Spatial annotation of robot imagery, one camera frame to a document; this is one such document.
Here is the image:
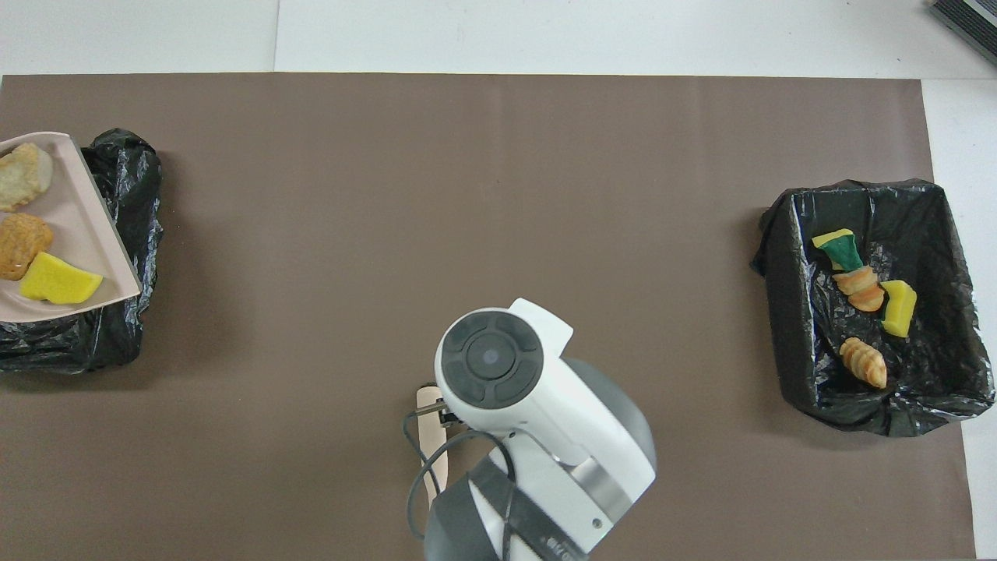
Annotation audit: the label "yellow green sponge piece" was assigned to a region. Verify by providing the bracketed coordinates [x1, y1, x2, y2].
[811, 228, 865, 273]

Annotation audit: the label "pink plastic dustpan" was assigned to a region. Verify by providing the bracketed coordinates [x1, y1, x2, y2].
[0, 132, 143, 323]

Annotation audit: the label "pink brush black bristles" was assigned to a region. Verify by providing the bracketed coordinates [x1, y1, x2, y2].
[415, 383, 451, 511]

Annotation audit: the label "brown bread nugget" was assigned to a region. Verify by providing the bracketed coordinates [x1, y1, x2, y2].
[0, 213, 55, 282]

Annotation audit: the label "small yellow sponge piece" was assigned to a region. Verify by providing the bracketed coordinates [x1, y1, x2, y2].
[19, 251, 104, 305]

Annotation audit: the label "brown paper table mat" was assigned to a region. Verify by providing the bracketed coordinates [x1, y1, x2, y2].
[0, 72, 977, 561]

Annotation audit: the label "orange striped bread piece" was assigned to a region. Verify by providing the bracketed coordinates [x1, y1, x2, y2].
[831, 265, 886, 313]

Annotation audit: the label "dark ribbed device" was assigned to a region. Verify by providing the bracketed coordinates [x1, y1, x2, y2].
[930, 0, 997, 68]

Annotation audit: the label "beige rough foam chunk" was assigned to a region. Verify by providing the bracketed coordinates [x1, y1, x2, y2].
[0, 142, 55, 213]

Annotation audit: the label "beige ridged bread piece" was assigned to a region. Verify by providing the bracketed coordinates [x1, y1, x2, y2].
[839, 336, 889, 390]

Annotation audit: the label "bin with black bag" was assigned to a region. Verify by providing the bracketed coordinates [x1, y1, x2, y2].
[0, 128, 164, 375]
[750, 178, 996, 437]

